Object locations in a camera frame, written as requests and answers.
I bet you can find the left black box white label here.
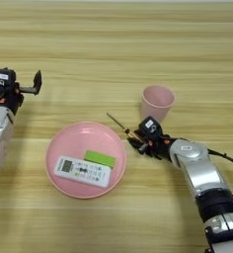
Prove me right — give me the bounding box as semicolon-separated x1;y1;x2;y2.
0;67;18;94

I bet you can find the right black box white label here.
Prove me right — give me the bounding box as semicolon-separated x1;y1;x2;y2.
137;115;164;138

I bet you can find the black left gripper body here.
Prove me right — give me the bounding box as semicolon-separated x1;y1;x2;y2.
0;83;36;116

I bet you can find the screwdriver with golden handle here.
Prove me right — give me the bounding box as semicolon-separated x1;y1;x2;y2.
105;112;144;143

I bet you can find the pink plastic cup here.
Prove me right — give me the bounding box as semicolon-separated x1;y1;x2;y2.
139;84;176;126

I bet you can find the white remote control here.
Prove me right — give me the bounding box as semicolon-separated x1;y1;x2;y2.
52;155;113;190

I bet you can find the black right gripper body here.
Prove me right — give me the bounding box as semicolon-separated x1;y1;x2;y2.
137;130;173;161

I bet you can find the green rectangular block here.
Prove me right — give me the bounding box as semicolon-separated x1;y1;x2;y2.
83;149;117;169

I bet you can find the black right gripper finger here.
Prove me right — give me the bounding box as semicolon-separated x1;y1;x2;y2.
125;136;147;152
133;127;146;139

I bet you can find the black box white label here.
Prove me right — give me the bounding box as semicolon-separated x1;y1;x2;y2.
0;67;18;94
137;115;164;138

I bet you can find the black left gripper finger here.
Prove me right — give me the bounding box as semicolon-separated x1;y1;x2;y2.
32;69;43;97

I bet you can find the pink round plate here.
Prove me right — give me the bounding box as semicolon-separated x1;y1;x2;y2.
44;121;128;200

